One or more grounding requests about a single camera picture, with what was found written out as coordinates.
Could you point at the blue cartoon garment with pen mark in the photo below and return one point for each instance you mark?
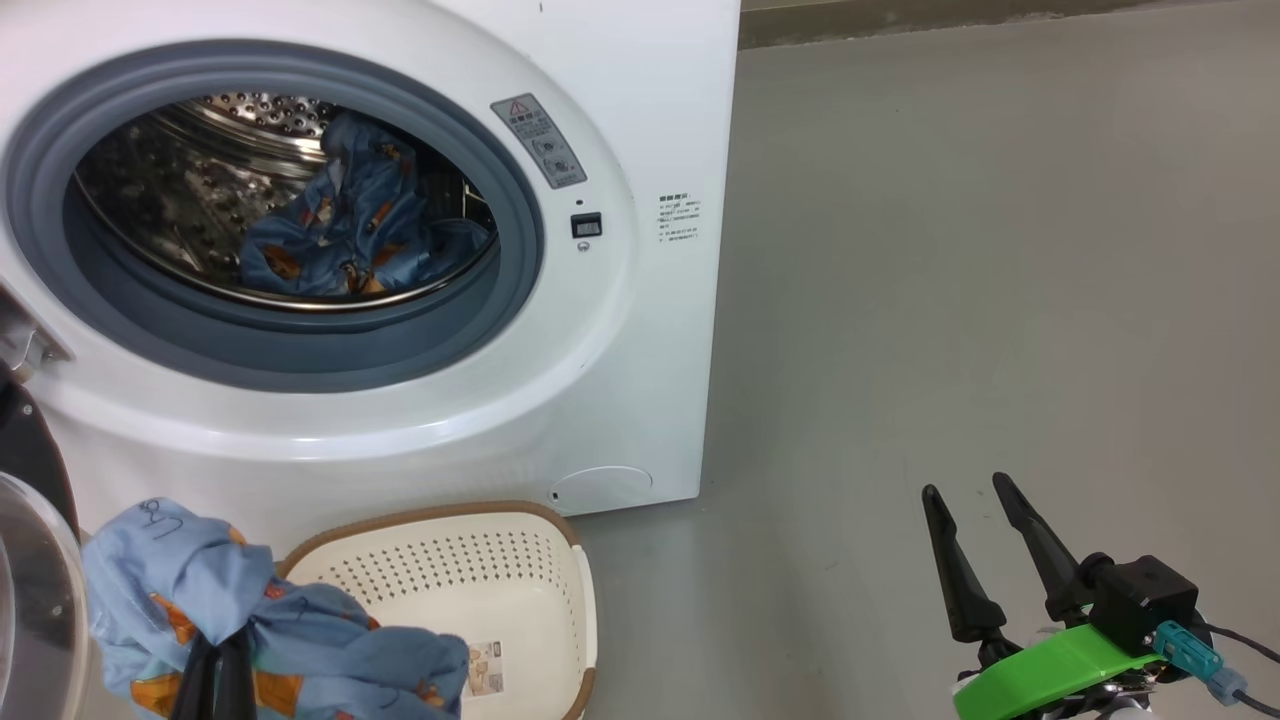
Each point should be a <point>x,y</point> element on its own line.
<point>170,570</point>

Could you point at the perforated steel washer drum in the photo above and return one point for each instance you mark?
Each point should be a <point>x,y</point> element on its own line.
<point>170,200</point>

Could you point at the paper basket label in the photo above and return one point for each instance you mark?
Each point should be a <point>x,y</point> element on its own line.
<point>484,668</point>

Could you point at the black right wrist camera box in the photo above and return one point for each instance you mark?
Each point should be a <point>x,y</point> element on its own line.
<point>1145,600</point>

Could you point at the metal door hinge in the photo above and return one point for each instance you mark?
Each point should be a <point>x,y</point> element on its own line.
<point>25,340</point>

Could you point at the black door latch socket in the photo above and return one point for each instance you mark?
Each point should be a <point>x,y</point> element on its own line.
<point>586,225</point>

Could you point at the black round glass washer door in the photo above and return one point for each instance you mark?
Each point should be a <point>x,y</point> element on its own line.
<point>40,600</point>

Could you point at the white front-load washing machine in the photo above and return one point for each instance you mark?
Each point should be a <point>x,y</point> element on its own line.
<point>640,350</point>

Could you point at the printed text notice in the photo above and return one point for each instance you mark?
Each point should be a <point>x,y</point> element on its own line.
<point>680,218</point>

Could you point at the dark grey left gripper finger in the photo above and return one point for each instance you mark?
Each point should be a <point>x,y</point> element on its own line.
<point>238,690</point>
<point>195,690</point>

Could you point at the blue cartoon print garment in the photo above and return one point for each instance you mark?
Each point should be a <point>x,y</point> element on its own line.
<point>350,230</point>

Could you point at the white perforated brown-rimmed laundry basket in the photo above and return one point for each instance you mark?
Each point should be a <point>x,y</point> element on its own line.
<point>450,580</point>

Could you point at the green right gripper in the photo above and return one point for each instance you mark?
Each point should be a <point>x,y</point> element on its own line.
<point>1050,670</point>

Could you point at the round white filter cover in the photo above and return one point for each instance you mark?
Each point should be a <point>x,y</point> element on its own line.
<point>600,490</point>

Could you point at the grey warning sticker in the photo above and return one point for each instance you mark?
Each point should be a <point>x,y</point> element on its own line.
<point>540,140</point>

